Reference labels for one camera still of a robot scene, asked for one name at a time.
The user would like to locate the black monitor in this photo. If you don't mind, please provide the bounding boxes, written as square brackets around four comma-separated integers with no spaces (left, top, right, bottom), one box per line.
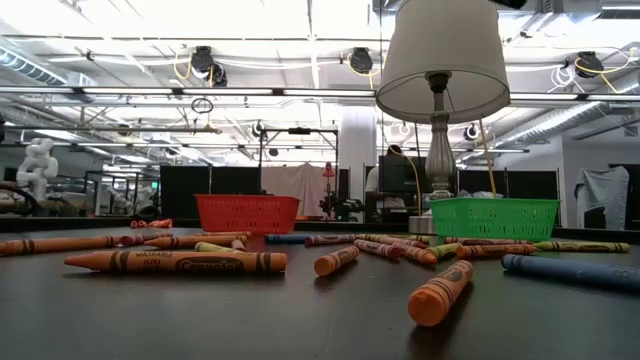
[378,155,427,195]

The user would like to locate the black metal frame stand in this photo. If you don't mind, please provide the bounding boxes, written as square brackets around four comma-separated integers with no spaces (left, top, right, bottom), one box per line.
[256,126,341,197]

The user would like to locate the yellow power cable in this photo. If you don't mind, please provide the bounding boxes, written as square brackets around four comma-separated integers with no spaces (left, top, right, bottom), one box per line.
[478,118,499,198]

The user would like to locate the white shade silver table lamp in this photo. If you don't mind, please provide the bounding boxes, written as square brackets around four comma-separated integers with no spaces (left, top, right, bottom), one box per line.
[374,0,512,235]

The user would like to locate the red plastic basket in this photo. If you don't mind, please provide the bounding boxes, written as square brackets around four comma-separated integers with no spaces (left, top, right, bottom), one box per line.
[193,193,302,235]

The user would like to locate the blue crayon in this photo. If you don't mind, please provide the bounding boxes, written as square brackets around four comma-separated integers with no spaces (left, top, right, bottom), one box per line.
[263,233,312,246]
[501,253,640,293]

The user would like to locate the black robot with green lights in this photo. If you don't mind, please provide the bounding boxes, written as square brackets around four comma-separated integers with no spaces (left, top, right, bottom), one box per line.
[319,194,367,222]

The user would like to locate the black partition panel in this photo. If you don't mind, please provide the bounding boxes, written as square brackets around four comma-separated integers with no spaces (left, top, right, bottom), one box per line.
[457,168,560,201]
[159,164,262,220]

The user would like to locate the distant white robots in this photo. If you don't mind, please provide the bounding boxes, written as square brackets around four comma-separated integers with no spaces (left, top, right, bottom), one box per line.
[104,184,154,214]

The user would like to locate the person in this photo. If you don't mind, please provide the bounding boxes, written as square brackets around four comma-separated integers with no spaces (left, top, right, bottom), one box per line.
[363,144,407,224]

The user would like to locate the grey cloth cover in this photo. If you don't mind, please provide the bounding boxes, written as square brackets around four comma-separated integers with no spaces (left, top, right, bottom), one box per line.
[573,165,631,230]

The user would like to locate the thin yellow cable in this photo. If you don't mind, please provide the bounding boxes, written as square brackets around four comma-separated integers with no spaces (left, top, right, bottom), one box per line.
[402,149,423,217]

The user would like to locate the black hose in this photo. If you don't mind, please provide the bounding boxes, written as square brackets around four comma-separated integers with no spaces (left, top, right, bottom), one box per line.
[0,180,42,217]

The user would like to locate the long ceiling light bar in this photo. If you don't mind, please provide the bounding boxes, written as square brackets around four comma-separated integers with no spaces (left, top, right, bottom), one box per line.
[0,85,377,97]
[508,91,640,103]

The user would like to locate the green plastic basket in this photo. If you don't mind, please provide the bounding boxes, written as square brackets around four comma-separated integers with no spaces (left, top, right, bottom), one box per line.
[428,197,560,242]

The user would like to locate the small red lamp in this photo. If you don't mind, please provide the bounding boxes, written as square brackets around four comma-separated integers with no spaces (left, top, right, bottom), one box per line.
[322,162,336,196]

